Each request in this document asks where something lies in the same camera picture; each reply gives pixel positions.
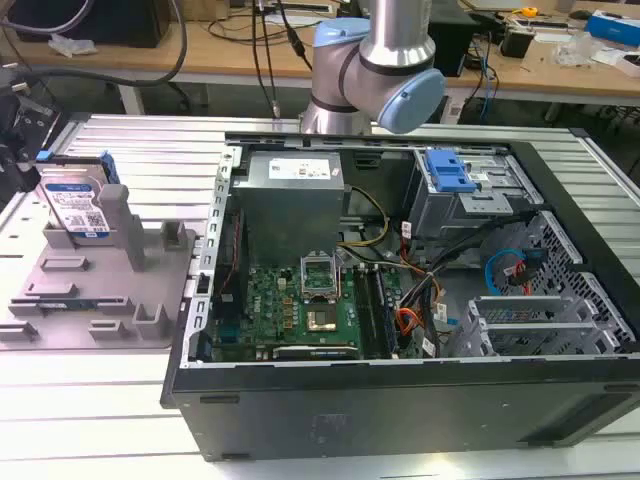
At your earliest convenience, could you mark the hard disk in blue carrier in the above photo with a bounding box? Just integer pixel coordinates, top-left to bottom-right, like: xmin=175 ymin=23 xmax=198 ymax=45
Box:
xmin=35 ymin=152 xmax=117 ymax=240

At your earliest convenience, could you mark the perforated metal disk bay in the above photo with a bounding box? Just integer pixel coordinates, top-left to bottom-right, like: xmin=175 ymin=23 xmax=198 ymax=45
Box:
xmin=452 ymin=209 xmax=629 ymax=359

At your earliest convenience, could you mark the clear plastic bag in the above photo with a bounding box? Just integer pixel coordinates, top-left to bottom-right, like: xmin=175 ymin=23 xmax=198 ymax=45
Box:
xmin=47 ymin=32 xmax=99 ymax=57

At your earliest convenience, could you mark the grey parts rack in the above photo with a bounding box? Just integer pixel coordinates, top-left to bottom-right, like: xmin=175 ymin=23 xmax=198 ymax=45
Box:
xmin=0 ymin=183 xmax=202 ymax=352

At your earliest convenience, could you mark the black monitor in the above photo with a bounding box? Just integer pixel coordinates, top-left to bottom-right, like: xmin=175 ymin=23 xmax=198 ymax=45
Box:
xmin=8 ymin=0 xmax=172 ymax=50

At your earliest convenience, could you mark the wooden desk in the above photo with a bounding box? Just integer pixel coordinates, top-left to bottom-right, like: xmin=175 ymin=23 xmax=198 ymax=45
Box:
xmin=0 ymin=0 xmax=640 ymax=107

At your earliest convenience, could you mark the grey power supply unit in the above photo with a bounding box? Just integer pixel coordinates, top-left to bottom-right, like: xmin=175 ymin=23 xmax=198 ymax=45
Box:
xmin=230 ymin=149 xmax=352 ymax=262

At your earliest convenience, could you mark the green motherboard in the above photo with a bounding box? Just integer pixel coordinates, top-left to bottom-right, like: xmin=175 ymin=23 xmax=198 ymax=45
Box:
xmin=209 ymin=259 xmax=401 ymax=362

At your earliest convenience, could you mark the CPU socket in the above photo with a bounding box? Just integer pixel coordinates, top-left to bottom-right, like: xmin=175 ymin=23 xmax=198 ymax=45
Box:
xmin=298 ymin=254 xmax=342 ymax=304

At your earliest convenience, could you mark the gold chipset chip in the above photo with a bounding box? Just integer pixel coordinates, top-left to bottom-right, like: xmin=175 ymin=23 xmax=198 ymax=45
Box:
xmin=305 ymin=309 xmax=339 ymax=334

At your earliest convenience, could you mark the black RAM slot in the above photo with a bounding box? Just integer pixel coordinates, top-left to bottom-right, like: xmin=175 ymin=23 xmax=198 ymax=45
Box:
xmin=352 ymin=265 xmax=386 ymax=359
xmin=372 ymin=267 xmax=399 ymax=357

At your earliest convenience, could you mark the blue drive latch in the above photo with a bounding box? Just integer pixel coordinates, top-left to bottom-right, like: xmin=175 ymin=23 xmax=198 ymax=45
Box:
xmin=424 ymin=148 xmax=478 ymax=194

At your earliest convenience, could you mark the black open PC case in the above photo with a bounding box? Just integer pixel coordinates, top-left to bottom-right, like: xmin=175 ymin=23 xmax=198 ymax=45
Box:
xmin=159 ymin=127 xmax=640 ymax=462

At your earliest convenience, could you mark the silver optical drive cage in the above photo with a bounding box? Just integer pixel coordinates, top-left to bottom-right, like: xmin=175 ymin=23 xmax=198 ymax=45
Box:
xmin=407 ymin=148 xmax=545 ymax=242

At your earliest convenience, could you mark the black square motor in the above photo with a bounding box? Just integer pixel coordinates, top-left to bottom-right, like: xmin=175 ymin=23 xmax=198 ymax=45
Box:
xmin=499 ymin=22 xmax=537 ymax=59

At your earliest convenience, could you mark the blue cardboard box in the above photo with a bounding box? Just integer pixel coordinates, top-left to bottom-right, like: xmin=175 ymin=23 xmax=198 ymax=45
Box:
xmin=583 ymin=9 xmax=640 ymax=50

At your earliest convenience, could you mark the thick grey cable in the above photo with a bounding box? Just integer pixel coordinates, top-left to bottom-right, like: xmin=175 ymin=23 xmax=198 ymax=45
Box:
xmin=0 ymin=0 xmax=190 ymax=92

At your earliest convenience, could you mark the thin black cable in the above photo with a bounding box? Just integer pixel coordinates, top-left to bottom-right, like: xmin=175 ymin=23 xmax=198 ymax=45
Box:
xmin=249 ymin=0 xmax=315 ymax=120

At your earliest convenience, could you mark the yellow and black wire bundle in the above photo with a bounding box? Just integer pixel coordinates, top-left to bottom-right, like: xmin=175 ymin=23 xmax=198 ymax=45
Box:
xmin=338 ymin=184 xmax=392 ymax=249

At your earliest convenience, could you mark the orange wire bundle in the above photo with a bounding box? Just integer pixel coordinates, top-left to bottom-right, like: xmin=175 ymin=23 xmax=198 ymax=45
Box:
xmin=394 ymin=307 xmax=427 ymax=342

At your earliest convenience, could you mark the blue data wire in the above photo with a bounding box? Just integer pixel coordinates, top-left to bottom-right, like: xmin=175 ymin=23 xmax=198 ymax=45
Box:
xmin=482 ymin=244 xmax=527 ymax=302

